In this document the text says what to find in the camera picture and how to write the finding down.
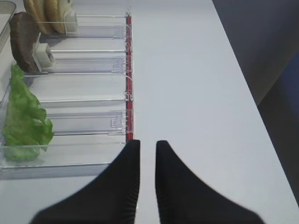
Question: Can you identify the cream metal tray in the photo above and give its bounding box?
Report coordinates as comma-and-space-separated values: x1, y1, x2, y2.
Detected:
0, 0, 16, 52

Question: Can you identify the clear acrylic right rack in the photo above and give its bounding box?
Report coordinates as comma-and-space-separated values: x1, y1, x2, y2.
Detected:
0, 14, 134, 180

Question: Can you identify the white pusher block rear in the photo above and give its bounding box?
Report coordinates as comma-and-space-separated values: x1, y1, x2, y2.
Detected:
64, 9, 78, 34

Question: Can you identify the tan bun half rear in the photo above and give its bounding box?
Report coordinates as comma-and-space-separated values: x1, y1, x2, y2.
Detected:
44, 0, 71, 34

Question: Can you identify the brown meat patty in rack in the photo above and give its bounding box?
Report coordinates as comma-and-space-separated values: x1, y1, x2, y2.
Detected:
9, 12, 40, 72

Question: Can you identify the white pusher block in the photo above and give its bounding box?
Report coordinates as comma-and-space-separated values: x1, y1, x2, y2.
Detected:
64, 9, 78, 34
32, 42, 55, 72

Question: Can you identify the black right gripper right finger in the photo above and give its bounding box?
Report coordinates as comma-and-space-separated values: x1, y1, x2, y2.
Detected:
155, 140, 263, 224

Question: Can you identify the green lettuce leaf in rack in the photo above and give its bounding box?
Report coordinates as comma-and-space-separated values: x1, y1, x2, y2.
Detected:
3, 64, 54, 162

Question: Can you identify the tan bun half front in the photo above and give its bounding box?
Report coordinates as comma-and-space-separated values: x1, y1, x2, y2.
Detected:
23, 0, 54, 35

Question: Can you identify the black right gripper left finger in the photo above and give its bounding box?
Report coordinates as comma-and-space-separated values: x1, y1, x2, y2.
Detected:
31, 140, 140, 224

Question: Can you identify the tan bun half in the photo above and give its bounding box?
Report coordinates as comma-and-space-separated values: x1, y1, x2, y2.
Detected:
44, 0, 71, 34
23, 0, 54, 35

